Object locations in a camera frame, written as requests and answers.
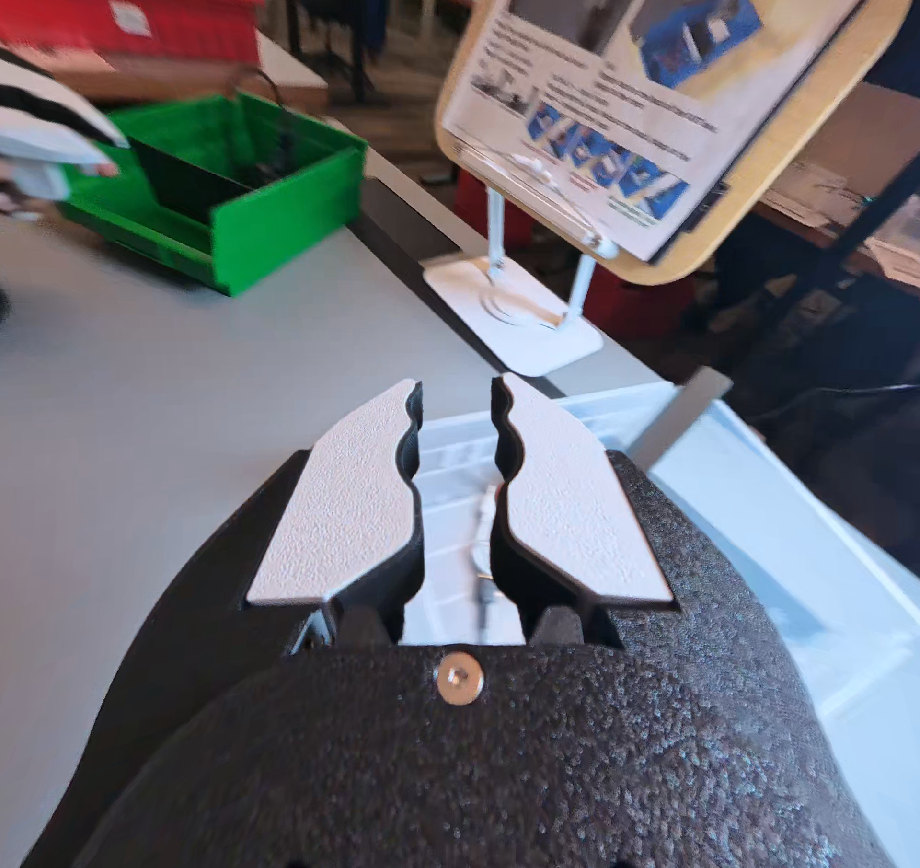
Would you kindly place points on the green plastic bin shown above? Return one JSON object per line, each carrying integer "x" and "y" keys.
{"x": 287, "y": 242}

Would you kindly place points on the clear plastic bin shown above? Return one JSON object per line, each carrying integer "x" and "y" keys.
{"x": 755, "y": 559}

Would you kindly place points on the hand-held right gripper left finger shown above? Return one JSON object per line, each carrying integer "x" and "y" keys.
{"x": 345, "y": 516}

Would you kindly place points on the document stand with wooden board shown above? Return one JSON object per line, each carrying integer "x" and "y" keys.
{"x": 517, "y": 321}

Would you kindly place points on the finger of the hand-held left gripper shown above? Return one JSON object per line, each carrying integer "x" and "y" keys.
{"x": 36, "y": 81}
{"x": 43, "y": 140}

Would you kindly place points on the large red bin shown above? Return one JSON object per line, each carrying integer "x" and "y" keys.
{"x": 180, "y": 12}

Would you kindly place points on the printed instruction sheet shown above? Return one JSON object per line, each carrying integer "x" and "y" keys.
{"x": 647, "y": 91}

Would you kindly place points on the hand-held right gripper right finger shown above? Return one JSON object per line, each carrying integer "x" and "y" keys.
{"x": 575, "y": 516}

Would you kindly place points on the red crate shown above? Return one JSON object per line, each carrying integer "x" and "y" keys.
{"x": 489, "y": 210}
{"x": 632, "y": 307}

